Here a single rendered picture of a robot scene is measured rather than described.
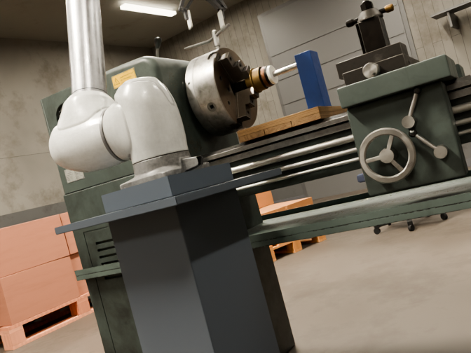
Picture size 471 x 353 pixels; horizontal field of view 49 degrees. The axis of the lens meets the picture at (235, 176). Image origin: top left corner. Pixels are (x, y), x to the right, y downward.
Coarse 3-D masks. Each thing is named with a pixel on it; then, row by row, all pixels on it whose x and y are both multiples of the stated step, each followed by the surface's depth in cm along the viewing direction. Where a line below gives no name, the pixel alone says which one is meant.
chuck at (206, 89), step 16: (224, 48) 195; (208, 64) 186; (208, 80) 184; (224, 80) 189; (208, 96) 185; (224, 96) 186; (208, 112) 187; (224, 112) 186; (256, 112) 206; (224, 128) 193; (240, 128) 194
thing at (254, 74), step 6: (252, 72) 189; (258, 72) 188; (264, 72) 187; (246, 78) 191; (252, 78) 188; (258, 78) 187; (264, 78) 187; (246, 84) 191; (252, 84) 188; (258, 84) 188; (264, 84) 189; (270, 84) 188; (258, 90) 191
